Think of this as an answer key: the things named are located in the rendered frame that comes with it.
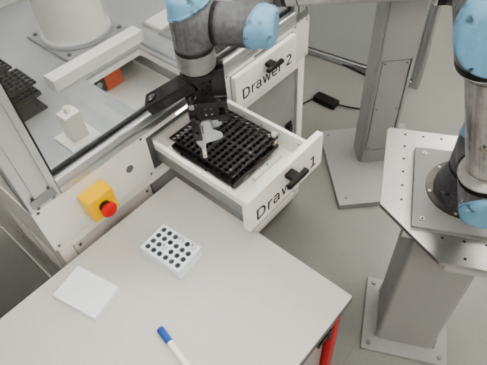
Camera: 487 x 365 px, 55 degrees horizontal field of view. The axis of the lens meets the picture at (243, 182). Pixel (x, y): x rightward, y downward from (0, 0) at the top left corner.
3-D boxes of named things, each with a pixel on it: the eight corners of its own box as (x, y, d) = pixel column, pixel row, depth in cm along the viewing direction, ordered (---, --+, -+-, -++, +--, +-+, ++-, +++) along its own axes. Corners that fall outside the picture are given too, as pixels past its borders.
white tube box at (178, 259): (203, 255, 113) (201, 246, 110) (180, 280, 109) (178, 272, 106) (166, 232, 118) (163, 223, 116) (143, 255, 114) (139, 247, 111)
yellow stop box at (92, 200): (122, 206, 115) (114, 187, 109) (98, 225, 111) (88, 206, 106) (109, 196, 117) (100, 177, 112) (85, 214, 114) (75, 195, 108)
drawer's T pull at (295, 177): (309, 171, 110) (309, 168, 109) (290, 191, 107) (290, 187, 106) (297, 165, 112) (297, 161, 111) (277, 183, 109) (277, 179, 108)
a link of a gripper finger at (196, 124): (202, 145, 99) (197, 111, 93) (196, 145, 99) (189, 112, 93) (202, 130, 102) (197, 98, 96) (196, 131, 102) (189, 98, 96)
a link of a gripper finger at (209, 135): (225, 155, 104) (221, 122, 97) (198, 157, 104) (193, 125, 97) (224, 145, 106) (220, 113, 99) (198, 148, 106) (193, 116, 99)
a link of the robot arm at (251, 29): (283, -17, 81) (222, -20, 83) (270, 20, 74) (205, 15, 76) (283, 23, 87) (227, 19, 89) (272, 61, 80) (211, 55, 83)
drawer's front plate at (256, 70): (296, 64, 153) (296, 33, 144) (237, 109, 139) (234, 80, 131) (291, 61, 153) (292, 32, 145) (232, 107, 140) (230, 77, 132)
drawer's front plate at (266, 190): (321, 162, 123) (324, 132, 115) (249, 232, 110) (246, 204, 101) (315, 159, 124) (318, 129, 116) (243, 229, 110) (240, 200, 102)
